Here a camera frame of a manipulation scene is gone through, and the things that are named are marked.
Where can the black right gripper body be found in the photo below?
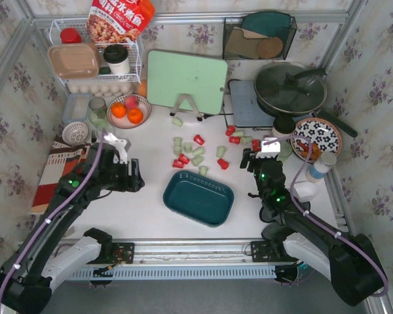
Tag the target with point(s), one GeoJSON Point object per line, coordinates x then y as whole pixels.
{"type": "Point", "coordinates": [260, 162]}

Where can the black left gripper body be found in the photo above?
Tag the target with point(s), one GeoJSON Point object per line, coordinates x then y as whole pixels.
{"type": "Point", "coordinates": [131, 175]}

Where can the green capsule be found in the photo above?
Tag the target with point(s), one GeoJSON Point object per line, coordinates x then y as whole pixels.
{"type": "Point", "coordinates": [220, 151]}
{"type": "Point", "coordinates": [203, 170]}
{"type": "Point", "coordinates": [177, 122]}

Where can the teal storage basket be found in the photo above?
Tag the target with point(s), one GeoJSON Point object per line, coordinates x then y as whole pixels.
{"type": "Point", "coordinates": [199, 198]}

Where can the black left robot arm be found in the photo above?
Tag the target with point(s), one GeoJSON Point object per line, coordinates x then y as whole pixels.
{"type": "Point", "coordinates": [31, 275]}

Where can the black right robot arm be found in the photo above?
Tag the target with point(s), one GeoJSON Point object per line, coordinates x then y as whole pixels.
{"type": "Point", "coordinates": [348, 261]}

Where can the white strainer basket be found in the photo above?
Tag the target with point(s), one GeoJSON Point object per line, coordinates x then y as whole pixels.
{"type": "Point", "coordinates": [75, 133]}

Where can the white black-lid coffee cup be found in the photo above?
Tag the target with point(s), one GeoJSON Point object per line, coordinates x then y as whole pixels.
{"type": "Point", "coordinates": [116, 56]}

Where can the green plastic cup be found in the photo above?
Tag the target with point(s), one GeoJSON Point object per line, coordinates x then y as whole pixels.
{"type": "Point", "coordinates": [285, 151]}

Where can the white scoop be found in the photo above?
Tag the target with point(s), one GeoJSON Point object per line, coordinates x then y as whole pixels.
{"type": "Point", "coordinates": [305, 191]}

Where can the red capsule center right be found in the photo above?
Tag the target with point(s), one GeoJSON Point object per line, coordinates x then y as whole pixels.
{"type": "Point", "coordinates": [223, 163]}

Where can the red capsule right middle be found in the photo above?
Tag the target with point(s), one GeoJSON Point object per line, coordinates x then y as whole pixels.
{"type": "Point", "coordinates": [235, 140]}

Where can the black-lid white jar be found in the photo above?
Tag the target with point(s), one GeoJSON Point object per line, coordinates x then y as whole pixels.
{"type": "Point", "coordinates": [283, 126]}

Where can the white bottle grey cap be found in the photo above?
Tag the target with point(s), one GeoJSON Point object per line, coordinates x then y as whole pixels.
{"type": "Point", "coordinates": [320, 167]}

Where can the red capsule by cooker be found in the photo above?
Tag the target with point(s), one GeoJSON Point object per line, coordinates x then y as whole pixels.
{"type": "Point", "coordinates": [230, 130]}

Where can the patterned orange cloth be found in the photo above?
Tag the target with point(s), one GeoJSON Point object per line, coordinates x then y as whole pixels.
{"type": "Point", "coordinates": [61, 160]}

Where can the grey induction cooker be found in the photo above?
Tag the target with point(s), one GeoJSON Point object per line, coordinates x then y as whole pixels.
{"type": "Point", "coordinates": [246, 111]}

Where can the red capsule left lower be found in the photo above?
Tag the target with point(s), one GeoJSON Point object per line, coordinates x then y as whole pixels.
{"type": "Point", "coordinates": [178, 164]}

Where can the floral blue plate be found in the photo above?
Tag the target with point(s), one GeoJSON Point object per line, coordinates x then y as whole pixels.
{"type": "Point", "coordinates": [323, 136]}

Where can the orange fruit right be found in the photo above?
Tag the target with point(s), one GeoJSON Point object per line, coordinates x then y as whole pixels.
{"type": "Point", "coordinates": [135, 116]}

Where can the orange fruit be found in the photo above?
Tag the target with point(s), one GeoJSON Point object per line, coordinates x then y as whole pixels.
{"type": "Point", "coordinates": [135, 116]}
{"type": "Point", "coordinates": [118, 110]}

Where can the green glass jar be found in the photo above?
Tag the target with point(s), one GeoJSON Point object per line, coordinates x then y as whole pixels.
{"type": "Point", "coordinates": [98, 112]}

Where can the orange fruit left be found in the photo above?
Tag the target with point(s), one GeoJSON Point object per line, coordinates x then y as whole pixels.
{"type": "Point", "coordinates": [118, 110]}

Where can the red apple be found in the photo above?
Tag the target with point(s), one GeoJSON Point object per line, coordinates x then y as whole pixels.
{"type": "Point", "coordinates": [131, 101]}

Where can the fruit bowl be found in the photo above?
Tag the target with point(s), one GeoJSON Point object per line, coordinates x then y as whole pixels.
{"type": "Point", "coordinates": [123, 123]}

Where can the red capsule center top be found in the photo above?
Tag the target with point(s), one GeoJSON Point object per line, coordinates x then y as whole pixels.
{"type": "Point", "coordinates": [198, 139]}

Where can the clear food container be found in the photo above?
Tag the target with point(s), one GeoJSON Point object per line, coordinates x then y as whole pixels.
{"type": "Point", "coordinates": [77, 109]}

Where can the black frying pan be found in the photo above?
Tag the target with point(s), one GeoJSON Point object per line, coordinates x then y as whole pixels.
{"type": "Point", "coordinates": [292, 89]}

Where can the egg carton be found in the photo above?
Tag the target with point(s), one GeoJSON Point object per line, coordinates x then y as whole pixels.
{"type": "Point", "coordinates": [109, 89]}

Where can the orange behind board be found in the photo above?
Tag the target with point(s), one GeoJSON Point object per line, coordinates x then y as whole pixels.
{"type": "Point", "coordinates": [142, 88]}

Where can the green cutting board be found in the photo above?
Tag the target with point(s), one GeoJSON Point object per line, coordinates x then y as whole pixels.
{"type": "Point", "coordinates": [171, 74]}

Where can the round cork coaster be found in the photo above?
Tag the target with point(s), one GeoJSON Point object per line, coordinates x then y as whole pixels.
{"type": "Point", "coordinates": [269, 48]}

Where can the beige plastic tray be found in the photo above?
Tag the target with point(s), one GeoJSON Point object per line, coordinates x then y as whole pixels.
{"type": "Point", "coordinates": [75, 61]}

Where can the black mesh organizer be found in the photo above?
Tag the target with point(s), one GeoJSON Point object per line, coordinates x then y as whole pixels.
{"type": "Point", "coordinates": [241, 44]}

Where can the teal plate in organizer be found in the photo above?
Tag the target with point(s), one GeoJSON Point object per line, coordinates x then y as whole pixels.
{"type": "Point", "coordinates": [268, 23]}

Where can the red lid jar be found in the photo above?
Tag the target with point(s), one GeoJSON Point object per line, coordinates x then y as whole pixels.
{"type": "Point", "coordinates": [70, 36]}

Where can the red snack bag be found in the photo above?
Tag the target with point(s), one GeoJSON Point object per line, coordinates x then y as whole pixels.
{"type": "Point", "coordinates": [118, 21]}

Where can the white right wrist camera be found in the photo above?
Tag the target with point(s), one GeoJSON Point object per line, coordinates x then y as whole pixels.
{"type": "Point", "coordinates": [270, 148]}

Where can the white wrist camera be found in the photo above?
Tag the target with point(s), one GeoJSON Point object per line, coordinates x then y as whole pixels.
{"type": "Point", "coordinates": [122, 146]}
{"type": "Point", "coordinates": [270, 148]}

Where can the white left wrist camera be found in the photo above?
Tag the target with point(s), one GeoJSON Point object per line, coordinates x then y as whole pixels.
{"type": "Point", "coordinates": [122, 146]}

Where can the white wire rack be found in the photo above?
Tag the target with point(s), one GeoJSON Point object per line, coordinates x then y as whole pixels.
{"type": "Point", "coordinates": [135, 51]}

